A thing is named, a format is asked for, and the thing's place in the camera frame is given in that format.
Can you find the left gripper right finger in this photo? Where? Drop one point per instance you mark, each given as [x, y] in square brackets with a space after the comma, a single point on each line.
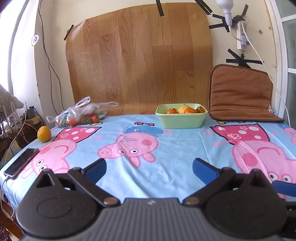
[239, 205]

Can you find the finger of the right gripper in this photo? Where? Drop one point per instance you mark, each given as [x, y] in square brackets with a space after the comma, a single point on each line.
[284, 188]

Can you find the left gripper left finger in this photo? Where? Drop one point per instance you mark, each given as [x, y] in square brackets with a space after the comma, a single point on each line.
[64, 205]

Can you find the plastic bag of fruits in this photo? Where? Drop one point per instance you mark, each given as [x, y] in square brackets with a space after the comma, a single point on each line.
[82, 113]

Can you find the black smartphone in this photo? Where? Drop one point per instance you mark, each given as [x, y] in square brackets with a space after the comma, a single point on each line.
[14, 169]

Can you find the yellow orange on table edge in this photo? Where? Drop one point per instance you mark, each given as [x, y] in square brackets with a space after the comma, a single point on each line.
[44, 134]

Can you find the Peppa Pig tablecloth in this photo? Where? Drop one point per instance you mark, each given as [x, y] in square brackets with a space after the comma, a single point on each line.
[145, 160]

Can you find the green ceramic bowl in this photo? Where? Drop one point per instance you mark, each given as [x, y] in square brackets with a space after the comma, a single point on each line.
[181, 120]

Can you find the black charger adapter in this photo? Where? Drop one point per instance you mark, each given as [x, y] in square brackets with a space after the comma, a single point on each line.
[30, 112]

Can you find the right orange tomato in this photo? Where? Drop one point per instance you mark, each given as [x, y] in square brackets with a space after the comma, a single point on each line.
[200, 109]

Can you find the brown seat cushion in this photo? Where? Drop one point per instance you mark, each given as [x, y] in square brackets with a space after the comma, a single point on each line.
[240, 94]

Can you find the yellow lemon in bowl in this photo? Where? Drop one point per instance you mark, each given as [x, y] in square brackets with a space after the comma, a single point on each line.
[182, 108]

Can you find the grey dotted cloth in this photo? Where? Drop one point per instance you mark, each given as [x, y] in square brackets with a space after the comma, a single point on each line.
[6, 98]

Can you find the white power strip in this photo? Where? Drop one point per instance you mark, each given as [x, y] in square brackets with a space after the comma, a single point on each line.
[242, 43]

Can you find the wooden pattern board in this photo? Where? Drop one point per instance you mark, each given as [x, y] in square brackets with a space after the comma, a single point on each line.
[140, 60]

